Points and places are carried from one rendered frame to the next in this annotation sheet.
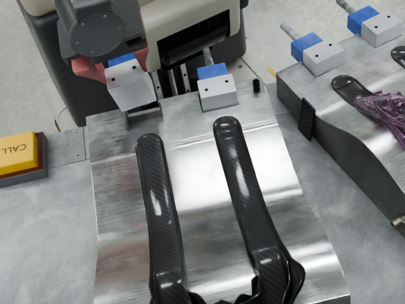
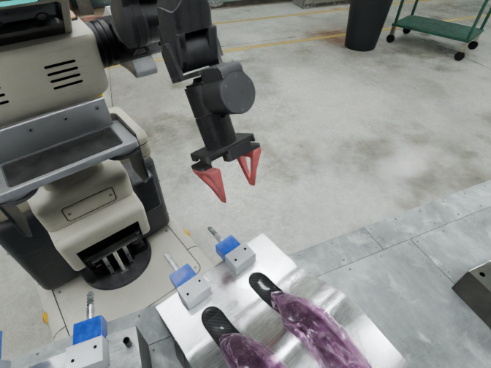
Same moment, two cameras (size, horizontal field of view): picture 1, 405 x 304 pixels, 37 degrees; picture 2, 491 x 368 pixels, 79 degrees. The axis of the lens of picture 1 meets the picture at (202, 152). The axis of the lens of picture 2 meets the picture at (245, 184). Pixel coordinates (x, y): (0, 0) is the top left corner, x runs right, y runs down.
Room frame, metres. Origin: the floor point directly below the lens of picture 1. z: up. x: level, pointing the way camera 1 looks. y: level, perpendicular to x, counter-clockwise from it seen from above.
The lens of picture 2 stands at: (0.39, -0.20, 1.39)
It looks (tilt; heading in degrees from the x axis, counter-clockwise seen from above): 44 degrees down; 339
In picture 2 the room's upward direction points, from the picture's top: straight up
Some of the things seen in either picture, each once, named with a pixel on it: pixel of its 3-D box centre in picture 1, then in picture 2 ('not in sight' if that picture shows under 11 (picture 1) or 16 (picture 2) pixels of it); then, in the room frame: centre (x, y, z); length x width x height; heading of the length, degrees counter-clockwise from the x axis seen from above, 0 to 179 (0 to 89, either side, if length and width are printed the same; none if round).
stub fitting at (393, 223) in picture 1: (398, 221); not in sight; (0.38, -0.22, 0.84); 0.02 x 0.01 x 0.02; 109
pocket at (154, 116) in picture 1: (146, 123); not in sight; (0.60, 0.07, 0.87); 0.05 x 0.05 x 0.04; 2
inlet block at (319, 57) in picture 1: (305, 46); (182, 276); (0.70, -0.19, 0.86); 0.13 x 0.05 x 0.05; 19
